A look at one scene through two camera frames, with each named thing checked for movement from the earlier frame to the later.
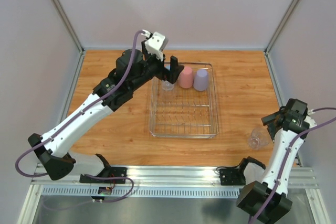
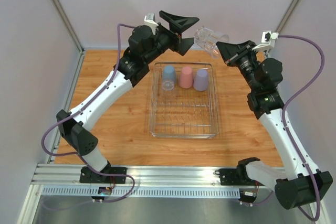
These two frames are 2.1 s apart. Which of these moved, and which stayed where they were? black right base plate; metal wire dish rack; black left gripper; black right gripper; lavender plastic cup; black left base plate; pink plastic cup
Moved: black right gripper; black left gripper
Stayed: pink plastic cup; lavender plastic cup; metal wire dish rack; black right base plate; black left base plate
